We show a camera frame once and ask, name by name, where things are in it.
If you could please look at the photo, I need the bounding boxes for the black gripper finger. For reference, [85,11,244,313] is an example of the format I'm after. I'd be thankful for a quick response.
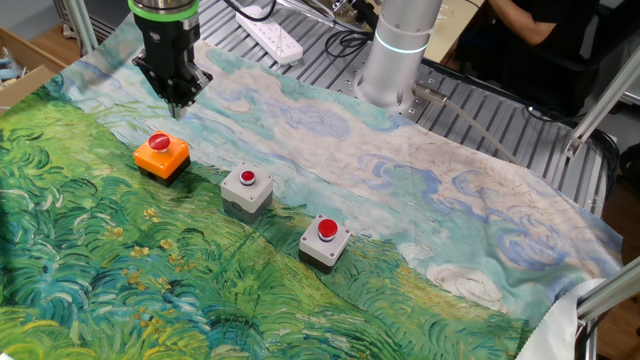
[172,68,214,121]
[132,55,177,120]

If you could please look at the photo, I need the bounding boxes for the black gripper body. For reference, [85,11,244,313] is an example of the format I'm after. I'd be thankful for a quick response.
[135,17,200,84]

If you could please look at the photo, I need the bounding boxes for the orange box red mushroom button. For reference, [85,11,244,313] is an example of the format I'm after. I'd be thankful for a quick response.
[132,131,192,189]

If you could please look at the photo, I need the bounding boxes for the person forearm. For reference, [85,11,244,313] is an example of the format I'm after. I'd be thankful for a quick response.
[487,0,559,47]

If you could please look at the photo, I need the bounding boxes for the white power strip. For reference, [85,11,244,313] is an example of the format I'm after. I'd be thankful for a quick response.
[234,4,305,66]

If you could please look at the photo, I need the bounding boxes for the grey box small red button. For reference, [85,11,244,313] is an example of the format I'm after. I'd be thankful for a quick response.
[220,162,275,225]

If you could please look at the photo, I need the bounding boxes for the cardboard box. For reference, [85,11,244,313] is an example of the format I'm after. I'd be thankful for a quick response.
[0,27,69,116]

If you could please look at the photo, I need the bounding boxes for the black plug block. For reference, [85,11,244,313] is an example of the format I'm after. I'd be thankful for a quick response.
[349,0,380,30]

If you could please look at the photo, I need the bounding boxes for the white black-based box red button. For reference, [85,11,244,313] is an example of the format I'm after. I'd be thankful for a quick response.
[298,214,352,276]

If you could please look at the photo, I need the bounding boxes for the painted landscape tablecloth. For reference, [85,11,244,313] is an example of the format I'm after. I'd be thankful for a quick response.
[0,0,626,360]

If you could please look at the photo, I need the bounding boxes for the beige wooden board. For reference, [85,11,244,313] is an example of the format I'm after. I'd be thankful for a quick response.
[424,0,486,64]

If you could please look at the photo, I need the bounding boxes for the black office chair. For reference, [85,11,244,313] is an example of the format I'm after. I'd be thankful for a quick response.
[499,44,601,119]

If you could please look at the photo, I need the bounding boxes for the person black shirt torso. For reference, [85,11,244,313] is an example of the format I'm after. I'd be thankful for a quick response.
[509,0,601,56]

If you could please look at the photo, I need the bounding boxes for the aluminium frame post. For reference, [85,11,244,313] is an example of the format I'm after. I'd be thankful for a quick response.
[62,0,100,56]

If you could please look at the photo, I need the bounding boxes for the black camera cable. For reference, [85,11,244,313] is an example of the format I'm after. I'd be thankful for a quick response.
[222,0,279,23]

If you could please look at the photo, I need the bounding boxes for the black coiled cable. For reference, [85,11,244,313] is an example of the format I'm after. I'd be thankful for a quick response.
[324,28,374,60]

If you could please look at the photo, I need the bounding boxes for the grey robot hose cable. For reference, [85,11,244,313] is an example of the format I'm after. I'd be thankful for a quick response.
[412,82,521,165]

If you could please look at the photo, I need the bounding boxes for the slanted aluminium frame profile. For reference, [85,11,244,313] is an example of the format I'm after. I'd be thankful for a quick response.
[563,47,640,159]

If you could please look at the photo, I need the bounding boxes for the thick black cable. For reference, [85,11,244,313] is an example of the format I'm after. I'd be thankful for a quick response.
[524,104,621,201]

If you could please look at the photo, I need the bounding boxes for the aluminium frame profile with post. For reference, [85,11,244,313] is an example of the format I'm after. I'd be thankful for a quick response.
[574,257,640,360]

